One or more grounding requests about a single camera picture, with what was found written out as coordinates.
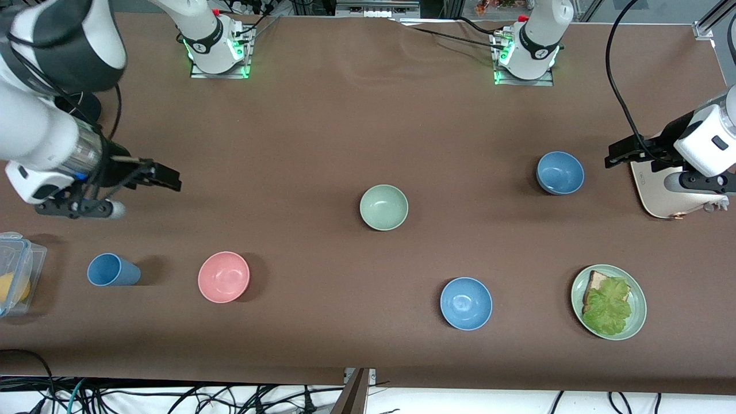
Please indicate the green plate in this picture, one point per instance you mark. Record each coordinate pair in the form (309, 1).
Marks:
(638, 310)

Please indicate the brown table cloth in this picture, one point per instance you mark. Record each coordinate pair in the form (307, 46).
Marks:
(345, 115)

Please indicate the green bowl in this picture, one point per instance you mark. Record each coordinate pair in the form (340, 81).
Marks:
(383, 207)

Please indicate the blue bowl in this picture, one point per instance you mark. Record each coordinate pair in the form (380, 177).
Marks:
(560, 172)
(466, 303)

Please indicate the aluminium frame profile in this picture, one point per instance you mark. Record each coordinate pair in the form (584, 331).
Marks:
(710, 20)

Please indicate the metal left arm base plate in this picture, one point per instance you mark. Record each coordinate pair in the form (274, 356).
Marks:
(523, 82)

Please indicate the yellow food item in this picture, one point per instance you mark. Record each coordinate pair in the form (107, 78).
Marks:
(11, 290)

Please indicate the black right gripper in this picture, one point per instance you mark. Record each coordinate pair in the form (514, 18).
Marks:
(118, 171)

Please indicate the blue cup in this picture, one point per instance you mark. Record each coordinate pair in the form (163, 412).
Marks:
(112, 270)

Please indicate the table edge bracket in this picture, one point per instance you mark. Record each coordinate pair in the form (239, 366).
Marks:
(356, 394)

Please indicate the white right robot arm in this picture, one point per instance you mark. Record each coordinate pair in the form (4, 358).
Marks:
(34, 126)

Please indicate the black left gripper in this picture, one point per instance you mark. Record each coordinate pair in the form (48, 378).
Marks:
(661, 143)

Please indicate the pink bowl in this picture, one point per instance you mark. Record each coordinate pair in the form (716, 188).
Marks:
(223, 277)

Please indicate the toast slice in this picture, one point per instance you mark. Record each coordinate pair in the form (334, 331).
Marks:
(598, 280)

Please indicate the green lettuce leaf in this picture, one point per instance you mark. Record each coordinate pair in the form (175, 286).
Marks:
(609, 307)

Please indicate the clear plastic container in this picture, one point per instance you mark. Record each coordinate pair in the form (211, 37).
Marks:
(17, 253)

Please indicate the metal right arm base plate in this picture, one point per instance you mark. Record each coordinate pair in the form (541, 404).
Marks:
(221, 75)

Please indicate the cream toaster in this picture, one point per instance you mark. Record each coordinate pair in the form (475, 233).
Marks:
(661, 198)

